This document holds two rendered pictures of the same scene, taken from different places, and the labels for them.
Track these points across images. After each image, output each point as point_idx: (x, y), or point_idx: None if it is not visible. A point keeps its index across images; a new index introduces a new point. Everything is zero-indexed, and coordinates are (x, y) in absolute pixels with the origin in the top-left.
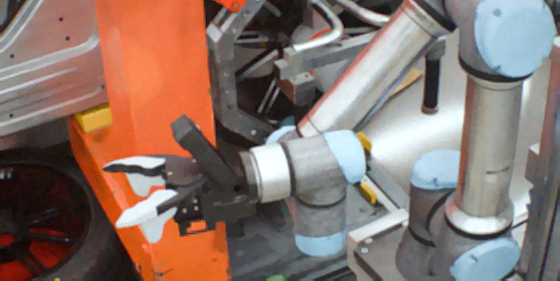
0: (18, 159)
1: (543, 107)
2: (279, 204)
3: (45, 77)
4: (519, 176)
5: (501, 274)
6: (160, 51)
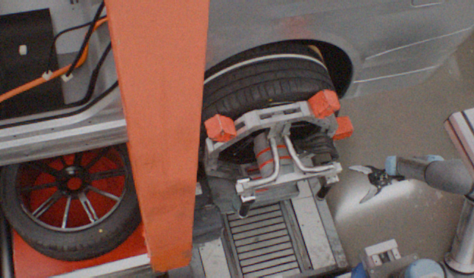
0: None
1: (418, 107)
2: None
3: (109, 132)
4: (383, 158)
5: None
6: (167, 222)
